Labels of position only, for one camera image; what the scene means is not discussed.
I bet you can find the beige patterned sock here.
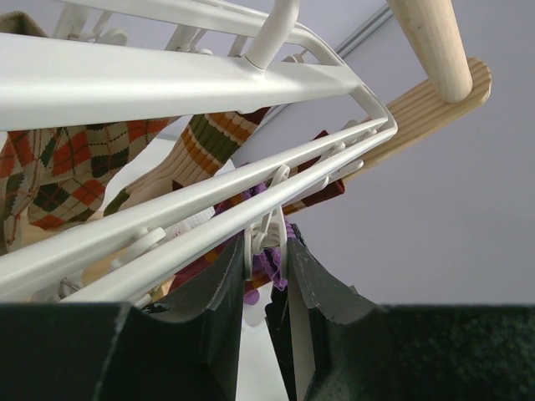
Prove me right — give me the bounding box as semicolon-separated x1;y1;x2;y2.
104;107;269;216

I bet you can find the white plastic clip hanger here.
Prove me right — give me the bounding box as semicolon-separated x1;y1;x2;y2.
1;1;398;302

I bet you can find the purple orange striped sock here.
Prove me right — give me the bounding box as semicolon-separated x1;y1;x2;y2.
169;183;287;305

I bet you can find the argyle sock left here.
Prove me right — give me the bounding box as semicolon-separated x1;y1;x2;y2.
1;117;176;254

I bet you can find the wooden hanger rack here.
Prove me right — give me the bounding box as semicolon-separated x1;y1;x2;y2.
359;0;492;173

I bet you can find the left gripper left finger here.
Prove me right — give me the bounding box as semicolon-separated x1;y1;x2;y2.
1;237;244;400

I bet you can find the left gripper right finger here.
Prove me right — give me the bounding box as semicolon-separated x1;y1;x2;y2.
266;232;534;400

